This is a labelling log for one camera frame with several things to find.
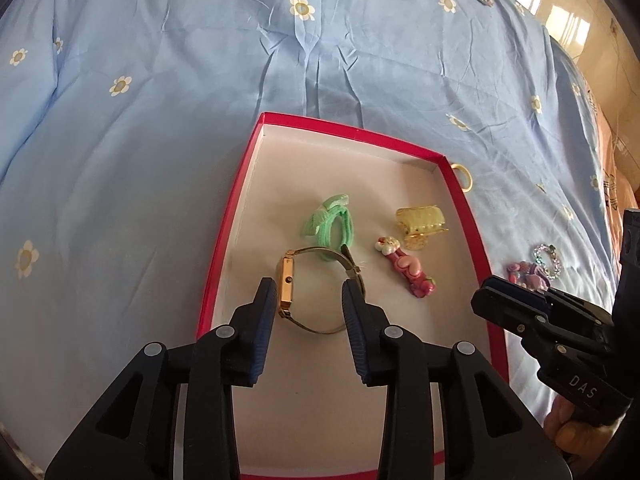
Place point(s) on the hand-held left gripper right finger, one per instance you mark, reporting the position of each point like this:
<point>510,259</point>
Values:
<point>357,335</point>

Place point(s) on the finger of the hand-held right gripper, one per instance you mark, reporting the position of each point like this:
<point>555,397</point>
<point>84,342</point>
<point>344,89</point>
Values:
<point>505,312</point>
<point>515,287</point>

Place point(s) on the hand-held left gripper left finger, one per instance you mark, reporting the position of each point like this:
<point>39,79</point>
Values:
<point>262,330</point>

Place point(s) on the gold wrist watch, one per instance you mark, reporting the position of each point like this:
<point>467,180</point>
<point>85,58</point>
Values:
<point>286,280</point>

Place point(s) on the red shallow cardboard box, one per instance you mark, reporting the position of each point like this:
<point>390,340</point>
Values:
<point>340,180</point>

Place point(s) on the person's right hand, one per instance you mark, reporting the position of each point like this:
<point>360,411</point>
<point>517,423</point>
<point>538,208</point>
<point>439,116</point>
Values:
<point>570,432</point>

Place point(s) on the purple hair bow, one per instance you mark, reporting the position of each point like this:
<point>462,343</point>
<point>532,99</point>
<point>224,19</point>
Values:
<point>527,275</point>

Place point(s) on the pink cartoon hair clip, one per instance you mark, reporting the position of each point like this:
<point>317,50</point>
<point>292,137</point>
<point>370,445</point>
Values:
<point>405,267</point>

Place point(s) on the yellow hair claw clip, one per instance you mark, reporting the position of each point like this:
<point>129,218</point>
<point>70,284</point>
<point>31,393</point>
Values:
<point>420,217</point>

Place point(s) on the peach printed bed sheet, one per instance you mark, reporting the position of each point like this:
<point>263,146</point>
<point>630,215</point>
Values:
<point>617,160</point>

